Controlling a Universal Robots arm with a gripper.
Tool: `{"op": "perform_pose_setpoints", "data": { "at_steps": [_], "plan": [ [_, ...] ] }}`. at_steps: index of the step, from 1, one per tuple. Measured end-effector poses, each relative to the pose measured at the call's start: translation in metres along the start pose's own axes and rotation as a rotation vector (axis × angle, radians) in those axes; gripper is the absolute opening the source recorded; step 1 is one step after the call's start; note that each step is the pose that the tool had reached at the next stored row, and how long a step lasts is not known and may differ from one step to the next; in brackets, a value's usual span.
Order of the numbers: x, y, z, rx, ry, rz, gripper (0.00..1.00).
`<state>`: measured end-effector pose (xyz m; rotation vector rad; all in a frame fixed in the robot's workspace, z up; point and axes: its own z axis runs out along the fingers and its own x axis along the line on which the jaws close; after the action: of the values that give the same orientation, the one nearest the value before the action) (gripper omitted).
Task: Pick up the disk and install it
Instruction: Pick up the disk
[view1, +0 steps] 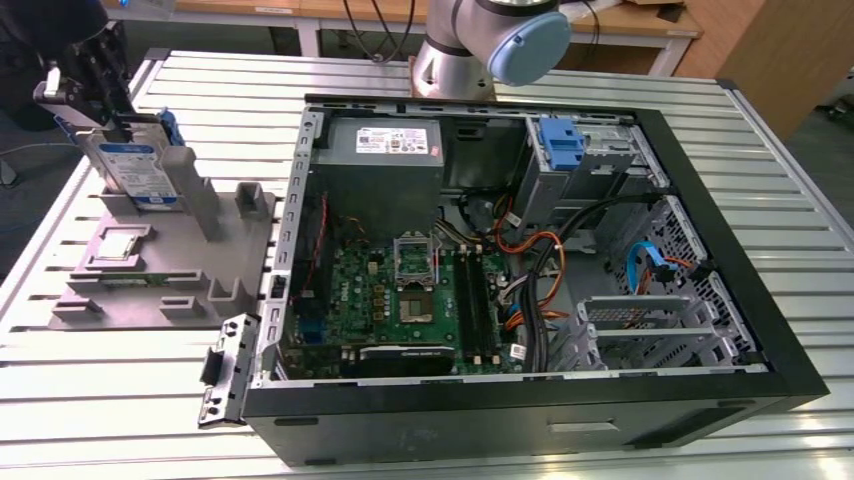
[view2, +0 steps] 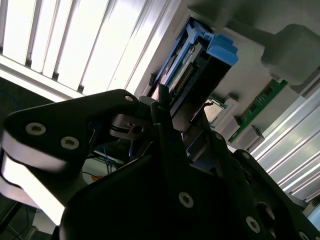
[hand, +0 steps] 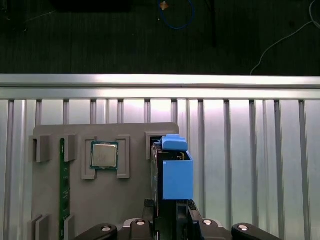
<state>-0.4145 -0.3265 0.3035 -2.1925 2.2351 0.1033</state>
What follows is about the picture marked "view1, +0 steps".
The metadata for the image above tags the grey power supply unit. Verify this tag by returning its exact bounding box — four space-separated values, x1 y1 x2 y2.
312 117 447 236

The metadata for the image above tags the coloured disk power wire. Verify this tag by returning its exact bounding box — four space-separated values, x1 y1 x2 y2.
656 257 714 287

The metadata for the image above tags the grey metal drive cage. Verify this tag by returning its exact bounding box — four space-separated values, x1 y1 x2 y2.
518 115 672 232

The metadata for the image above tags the orange flat wire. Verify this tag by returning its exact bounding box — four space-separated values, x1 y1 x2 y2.
503 307 570 334

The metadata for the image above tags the brown wooden cabinet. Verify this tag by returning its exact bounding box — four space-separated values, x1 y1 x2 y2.
679 0 854 144

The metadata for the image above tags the black RAM slot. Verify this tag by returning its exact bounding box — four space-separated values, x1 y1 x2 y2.
468 243 503 367
452 244 485 369

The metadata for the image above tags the green RAM stick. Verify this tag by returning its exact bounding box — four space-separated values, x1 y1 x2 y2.
99 272 169 290

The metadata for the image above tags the black cable bundle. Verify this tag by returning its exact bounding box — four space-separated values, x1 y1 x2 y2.
518 193 672 374

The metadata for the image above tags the grey metal disk bay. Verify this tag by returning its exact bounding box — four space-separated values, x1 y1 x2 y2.
574 294 760 372

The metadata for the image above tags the hard disk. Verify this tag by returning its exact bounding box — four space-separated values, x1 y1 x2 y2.
52 107 183 214

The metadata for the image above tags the green motherboard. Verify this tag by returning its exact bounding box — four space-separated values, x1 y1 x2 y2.
285 234 532 379

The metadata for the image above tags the metal socket cover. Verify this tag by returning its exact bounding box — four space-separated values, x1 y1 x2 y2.
391 232 443 292

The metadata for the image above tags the black PC case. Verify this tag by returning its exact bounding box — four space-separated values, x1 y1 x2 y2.
240 92 832 469

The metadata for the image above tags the silver CPU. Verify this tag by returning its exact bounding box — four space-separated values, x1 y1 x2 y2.
91 231 143 262

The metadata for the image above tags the CPU socket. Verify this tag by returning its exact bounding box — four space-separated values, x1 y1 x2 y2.
396 290 443 326

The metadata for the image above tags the black chair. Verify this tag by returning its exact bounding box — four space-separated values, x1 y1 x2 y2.
0 44 79 132

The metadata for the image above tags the thin red wire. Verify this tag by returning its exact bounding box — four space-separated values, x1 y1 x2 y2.
300 191 329 297

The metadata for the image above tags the orange wire bundle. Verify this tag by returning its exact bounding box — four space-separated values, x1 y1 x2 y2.
493 230 570 321

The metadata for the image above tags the blue data wire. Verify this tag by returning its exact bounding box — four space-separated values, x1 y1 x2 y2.
626 239 668 297

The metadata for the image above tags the smooth black arm cable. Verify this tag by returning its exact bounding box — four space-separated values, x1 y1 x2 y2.
357 0 405 65

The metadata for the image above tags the blue plastic drive latch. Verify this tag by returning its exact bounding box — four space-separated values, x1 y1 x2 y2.
538 117 587 172

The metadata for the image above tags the wooden desk white frame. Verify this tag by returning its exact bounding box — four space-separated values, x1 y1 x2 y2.
105 0 707 77

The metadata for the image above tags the metal slot retainer bracket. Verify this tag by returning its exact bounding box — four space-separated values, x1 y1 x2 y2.
197 312 263 430

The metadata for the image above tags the grey parts rack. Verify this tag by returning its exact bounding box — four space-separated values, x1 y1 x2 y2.
50 144 281 332

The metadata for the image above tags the black graphics card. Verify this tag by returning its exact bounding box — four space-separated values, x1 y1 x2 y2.
340 342 459 380

